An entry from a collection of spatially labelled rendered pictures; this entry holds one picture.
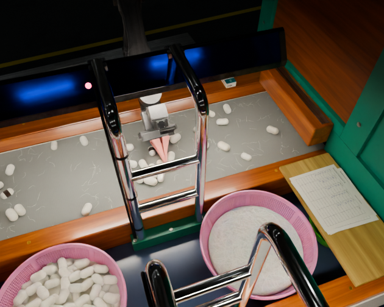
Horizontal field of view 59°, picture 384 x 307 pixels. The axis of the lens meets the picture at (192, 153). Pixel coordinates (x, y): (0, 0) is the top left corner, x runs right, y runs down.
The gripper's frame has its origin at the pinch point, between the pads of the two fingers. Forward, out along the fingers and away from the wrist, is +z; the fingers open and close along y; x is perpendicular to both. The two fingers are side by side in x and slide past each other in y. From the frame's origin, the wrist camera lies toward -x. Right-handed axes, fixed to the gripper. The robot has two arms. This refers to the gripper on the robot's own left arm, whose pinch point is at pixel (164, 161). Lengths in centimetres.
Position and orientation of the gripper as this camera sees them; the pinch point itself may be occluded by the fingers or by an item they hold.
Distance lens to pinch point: 93.9
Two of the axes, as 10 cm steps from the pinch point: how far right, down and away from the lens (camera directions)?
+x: -2.1, 0.3, 9.8
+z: 2.5, 9.7, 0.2
